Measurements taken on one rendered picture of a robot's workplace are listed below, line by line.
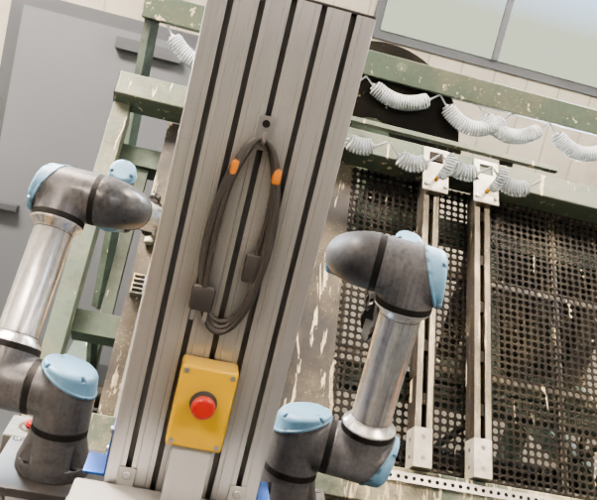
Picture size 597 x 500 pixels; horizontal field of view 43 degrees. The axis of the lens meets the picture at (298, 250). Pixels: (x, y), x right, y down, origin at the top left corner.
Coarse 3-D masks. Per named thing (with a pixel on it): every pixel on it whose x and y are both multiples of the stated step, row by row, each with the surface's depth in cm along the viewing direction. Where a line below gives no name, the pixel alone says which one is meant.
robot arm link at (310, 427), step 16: (288, 416) 160; (304, 416) 160; (320, 416) 161; (288, 432) 159; (304, 432) 158; (320, 432) 160; (272, 448) 162; (288, 448) 160; (304, 448) 159; (320, 448) 159; (272, 464) 162; (288, 464) 160; (304, 464) 160; (320, 464) 159
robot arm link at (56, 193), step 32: (32, 192) 165; (64, 192) 164; (64, 224) 164; (32, 256) 161; (64, 256) 166; (32, 288) 159; (0, 320) 158; (32, 320) 158; (0, 352) 153; (32, 352) 157; (0, 384) 152
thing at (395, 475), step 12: (396, 480) 232; (408, 480) 233; (420, 480) 234; (432, 480) 235; (444, 480) 236; (468, 492) 236; (480, 492) 237; (492, 492) 237; (504, 492) 238; (516, 492) 239
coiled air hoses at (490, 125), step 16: (176, 48) 299; (384, 96) 318; (400, 96) 313; (416, 96) 316; (448, 112) 317; (464, 128) 318; (480, 128) 319; (496, 128) 320; (512, 128) 323; (528, 128) 323; (512, 144) 325; (576, 144) 326; (576, 160) 329; (592, 160) 328
